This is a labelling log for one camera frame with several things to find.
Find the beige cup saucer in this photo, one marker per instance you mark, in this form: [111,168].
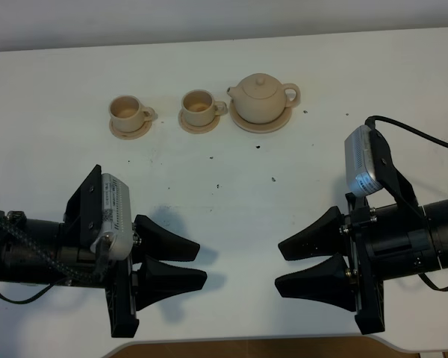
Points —
[129,128]
[192,129]

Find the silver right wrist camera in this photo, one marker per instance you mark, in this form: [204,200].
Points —
[360,169]

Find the right beige cup saucer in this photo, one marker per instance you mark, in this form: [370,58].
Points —
[192,129]

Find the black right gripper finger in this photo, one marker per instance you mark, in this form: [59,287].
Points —
[326,282]
[324,237]

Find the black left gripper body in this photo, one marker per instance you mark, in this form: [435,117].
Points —
[82,223]

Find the beige teapot saucer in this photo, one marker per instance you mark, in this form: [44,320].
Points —
[264,128]

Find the right beige teacup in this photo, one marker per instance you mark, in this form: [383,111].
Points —
[199,108]

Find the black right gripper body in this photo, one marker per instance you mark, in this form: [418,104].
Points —
[388,236]

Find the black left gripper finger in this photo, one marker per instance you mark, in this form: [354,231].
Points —
[160,244]
[155,281]

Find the left beige cup saucer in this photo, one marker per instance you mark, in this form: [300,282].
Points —
[129,128]

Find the beige ceramic teapot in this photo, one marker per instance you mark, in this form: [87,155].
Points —
[260,98]

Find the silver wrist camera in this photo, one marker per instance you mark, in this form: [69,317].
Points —
[117,225]
[360,169]

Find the beige teacup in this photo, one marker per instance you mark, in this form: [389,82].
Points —
[127,106]
[199,108]

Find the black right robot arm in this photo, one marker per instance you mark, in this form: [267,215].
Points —
[436,219]

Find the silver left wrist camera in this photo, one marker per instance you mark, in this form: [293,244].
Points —
[117,225]

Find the left beige teacup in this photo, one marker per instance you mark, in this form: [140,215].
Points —
[127,106]

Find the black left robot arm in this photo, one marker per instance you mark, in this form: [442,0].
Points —
[32,251]

